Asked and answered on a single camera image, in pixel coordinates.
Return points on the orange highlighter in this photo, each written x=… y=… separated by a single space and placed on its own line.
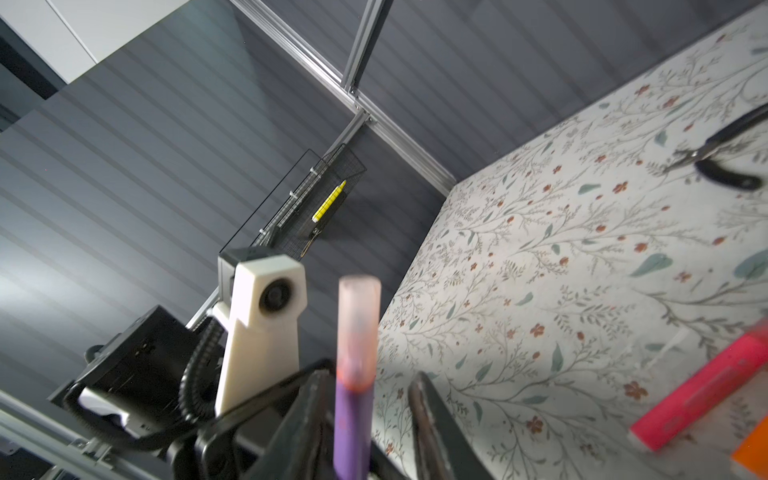
x=749 y=460

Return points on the black handled pliers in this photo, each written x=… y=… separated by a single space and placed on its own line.
x=704 y=158

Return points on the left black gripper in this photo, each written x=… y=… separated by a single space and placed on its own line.
x=153 y=381

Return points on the black wire mesh basket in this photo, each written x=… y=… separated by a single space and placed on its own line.
x=283 y=219

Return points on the purple highlighter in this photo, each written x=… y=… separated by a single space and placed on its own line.
x=352 y=432

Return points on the translucent pink cap front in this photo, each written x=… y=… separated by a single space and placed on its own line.
x=359 y=301

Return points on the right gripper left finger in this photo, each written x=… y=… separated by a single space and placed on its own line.
x=299 y=449

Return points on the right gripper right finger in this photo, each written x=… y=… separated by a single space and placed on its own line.
x=441 y=449

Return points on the pink highlighter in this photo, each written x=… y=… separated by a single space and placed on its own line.
x=722 y=376

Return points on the yellow highlighter in basket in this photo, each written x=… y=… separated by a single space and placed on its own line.
x=328 y=202

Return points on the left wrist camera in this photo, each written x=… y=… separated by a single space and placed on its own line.
x=262 y=295

